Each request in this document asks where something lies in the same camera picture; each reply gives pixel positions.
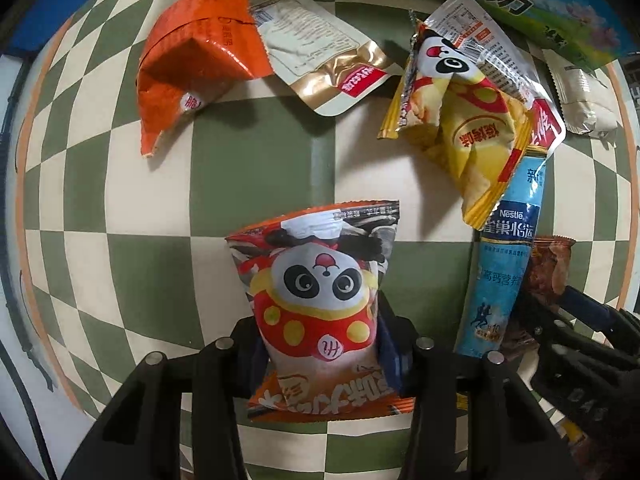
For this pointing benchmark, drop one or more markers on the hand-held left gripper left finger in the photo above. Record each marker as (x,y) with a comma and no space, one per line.
(246,356)

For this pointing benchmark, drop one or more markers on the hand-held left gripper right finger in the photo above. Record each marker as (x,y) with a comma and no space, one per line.
(389,347)

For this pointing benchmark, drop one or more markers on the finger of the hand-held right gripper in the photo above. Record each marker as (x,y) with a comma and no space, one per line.
(575,370)
(600,317)

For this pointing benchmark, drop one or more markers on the brown snack packet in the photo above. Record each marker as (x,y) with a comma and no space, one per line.
(550,270)

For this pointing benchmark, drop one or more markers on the red panda snack packet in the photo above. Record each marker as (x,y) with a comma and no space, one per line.
(310,285)

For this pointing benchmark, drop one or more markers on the blue stick sachet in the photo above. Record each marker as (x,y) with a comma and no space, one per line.
(500,270)

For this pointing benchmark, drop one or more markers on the beige snack bar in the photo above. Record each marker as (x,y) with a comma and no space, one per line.
(585,100)

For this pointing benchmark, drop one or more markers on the yellow panda snack packet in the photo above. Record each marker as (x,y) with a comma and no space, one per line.
(475,135)

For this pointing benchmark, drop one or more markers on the orange snack packet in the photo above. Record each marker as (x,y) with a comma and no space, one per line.
(200,60)

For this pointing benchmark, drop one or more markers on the white and gold snack pouch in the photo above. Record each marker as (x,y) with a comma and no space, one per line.
(310,35)

